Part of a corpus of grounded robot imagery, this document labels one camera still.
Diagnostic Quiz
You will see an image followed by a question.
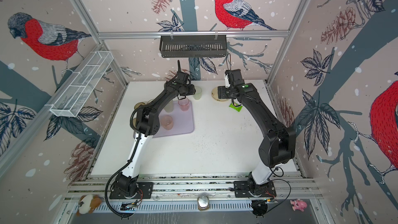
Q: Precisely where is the pink glass front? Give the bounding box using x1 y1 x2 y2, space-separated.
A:
178 98 190 112

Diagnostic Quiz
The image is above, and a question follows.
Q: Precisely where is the pink glass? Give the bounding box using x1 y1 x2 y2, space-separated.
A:
160 115 174 131
178 98 190 112

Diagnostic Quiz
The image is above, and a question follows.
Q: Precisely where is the pale green large glass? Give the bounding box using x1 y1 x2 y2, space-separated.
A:
164 100 174 113

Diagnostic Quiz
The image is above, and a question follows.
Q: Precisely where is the brown textured glass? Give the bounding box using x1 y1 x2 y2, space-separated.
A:
134 102 146 110

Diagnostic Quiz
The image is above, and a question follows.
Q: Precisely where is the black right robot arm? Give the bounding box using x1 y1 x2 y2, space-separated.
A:
218 69 296 196

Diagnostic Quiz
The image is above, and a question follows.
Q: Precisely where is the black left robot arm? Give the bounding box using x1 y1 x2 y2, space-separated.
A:
105 80 195 199

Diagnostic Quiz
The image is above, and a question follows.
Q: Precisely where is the lilac plastic tray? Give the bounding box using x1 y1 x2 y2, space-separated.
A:
153 101 194 139

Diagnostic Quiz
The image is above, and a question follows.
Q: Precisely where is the green snack packet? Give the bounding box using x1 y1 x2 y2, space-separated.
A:
229 100 243 112

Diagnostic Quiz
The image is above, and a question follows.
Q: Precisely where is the cream small plate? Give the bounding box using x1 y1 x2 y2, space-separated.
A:
211 87 228 102

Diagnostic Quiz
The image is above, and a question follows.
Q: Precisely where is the horizontal aluminium bar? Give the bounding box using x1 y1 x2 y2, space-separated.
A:
97 30 291 40

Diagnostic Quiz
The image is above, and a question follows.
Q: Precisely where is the silver round object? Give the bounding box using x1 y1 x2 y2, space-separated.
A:
197 194 210 211

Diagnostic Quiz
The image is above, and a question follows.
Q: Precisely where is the pink plush toy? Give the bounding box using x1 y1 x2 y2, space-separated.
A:
290 199 307 212

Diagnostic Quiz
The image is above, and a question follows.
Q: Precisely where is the plush guinea pig toy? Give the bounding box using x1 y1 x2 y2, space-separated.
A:
76 195 102 216

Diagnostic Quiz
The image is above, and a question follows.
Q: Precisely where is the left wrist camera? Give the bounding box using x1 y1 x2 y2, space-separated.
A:
175 60 191 85

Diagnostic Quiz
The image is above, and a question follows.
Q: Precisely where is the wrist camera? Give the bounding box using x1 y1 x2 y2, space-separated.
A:
224 69 232 88
175 60 191 85

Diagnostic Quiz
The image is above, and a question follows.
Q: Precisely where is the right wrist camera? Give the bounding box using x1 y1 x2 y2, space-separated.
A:
224 69 232 88

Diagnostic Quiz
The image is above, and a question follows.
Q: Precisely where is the black hanging wire basket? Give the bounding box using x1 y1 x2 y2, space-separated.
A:
159 35 227 58

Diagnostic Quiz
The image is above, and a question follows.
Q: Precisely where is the black corrugated cable hose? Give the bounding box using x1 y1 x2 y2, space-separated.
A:
104 142 141 218

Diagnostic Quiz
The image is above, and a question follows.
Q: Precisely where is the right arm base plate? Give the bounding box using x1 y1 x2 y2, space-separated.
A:
233 179 276 198

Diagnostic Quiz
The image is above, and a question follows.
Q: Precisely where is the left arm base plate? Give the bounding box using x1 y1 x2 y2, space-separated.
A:
109 182 154 200

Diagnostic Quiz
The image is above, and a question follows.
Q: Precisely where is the white wire mesh shelf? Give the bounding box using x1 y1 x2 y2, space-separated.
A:
50 51 114 117

